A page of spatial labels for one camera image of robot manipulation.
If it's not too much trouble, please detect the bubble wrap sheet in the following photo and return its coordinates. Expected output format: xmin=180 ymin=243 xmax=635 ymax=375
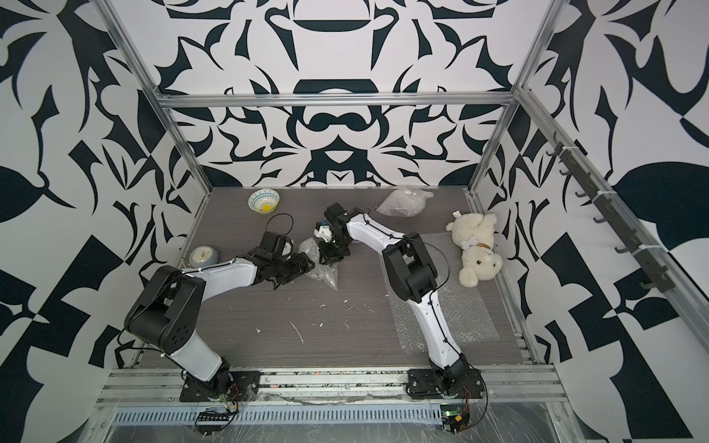
xmin=385 ymin=233 xmax=500 ymax=354
xmin=298 ymin=238 xmax=338 ymax=291
xmin=377 ymin=188 xmax=434 ymax=218

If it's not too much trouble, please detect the yellow patterned bowl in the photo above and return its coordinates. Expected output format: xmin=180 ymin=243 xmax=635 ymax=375
xmin=247 ymin=188 xmax=281 ymax=214

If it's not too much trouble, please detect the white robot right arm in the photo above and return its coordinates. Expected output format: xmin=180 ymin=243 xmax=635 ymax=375
xmin=314 ymin=203 xmax=471 ymax=395

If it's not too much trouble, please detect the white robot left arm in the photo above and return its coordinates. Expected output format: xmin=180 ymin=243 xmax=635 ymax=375
xmin=124 ymin=232 xmax=315 ymax=392

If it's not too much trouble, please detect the white teddy bear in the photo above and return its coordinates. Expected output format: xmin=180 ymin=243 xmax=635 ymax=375
xmin=446 ymin=212 xmax=503 ymax=288

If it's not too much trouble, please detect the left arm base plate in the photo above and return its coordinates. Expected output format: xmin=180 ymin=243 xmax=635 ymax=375
xmin=179 ymin=371 xmax=262 ymax=402

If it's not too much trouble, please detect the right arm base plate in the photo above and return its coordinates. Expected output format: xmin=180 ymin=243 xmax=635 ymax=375
xmin=404 ymin=365 xmax=486 ymax=400

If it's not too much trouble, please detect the black wall hook rail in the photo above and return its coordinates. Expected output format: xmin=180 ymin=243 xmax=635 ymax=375
xmin=547 ymin=132 xmax=677 ymax=293

